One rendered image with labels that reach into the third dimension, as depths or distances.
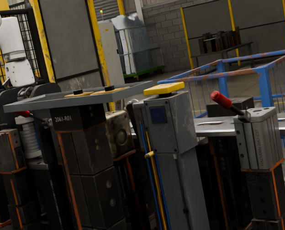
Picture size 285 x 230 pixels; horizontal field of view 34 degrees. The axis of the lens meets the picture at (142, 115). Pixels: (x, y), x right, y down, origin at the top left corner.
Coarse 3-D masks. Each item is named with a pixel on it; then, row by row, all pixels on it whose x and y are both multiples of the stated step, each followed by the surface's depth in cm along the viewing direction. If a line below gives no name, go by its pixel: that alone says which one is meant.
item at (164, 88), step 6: (162, 84) 95; (168, 84) 93; (174, 84) 91; (180, 84) 92; (144, 90) 92; (150, 90) 91; (156, 90) 90; (162, 90) 89; (168, 90) 89; (174, 90) 90; (162, 96) 92
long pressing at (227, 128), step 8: (200, 120) 134; (208, 120) 132; (216, 120) 130; (224, 120) 128; (232, 120) 126; (200, 128) 124; (208, 128) 122; (216, 128) 120; (224, 128) 118; (232, 128) 115; (280, 128) 106; (136, 136) 133; (200, 136) 119; (208, 136) 118
